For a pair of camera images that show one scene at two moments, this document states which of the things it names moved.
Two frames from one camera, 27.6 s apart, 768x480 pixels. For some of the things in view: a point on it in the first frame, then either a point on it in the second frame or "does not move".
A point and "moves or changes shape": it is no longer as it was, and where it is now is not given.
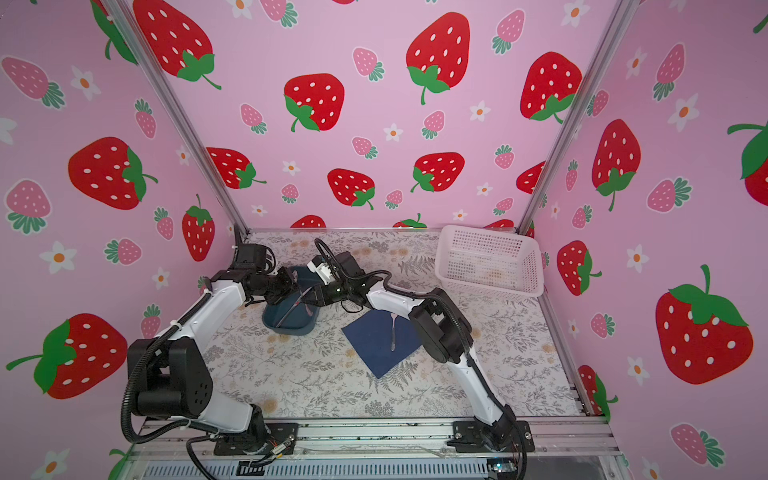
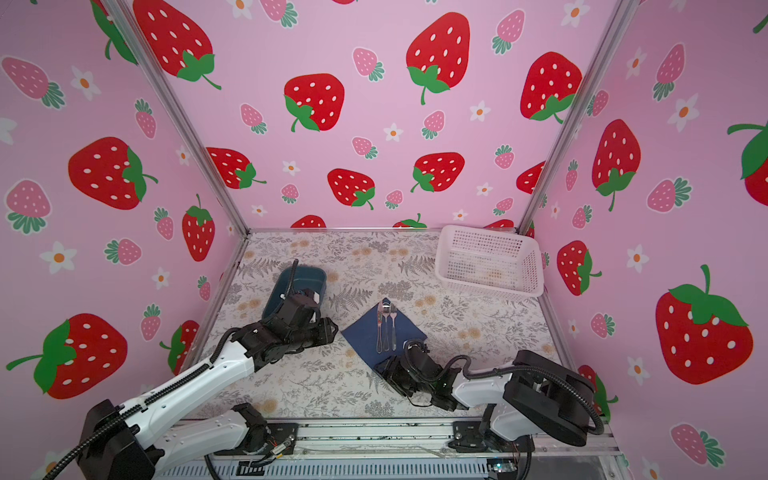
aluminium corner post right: x=618 y=22 does not move
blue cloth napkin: x=371 y=335 does not move
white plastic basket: x=488 y=261 does not move
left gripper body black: x=278 y=287 → x=323 y=333
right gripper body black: x=336 y=291 → x=399 y=378
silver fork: x=393 y=334 does not move
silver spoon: x=296 y=304 moves or changes shape
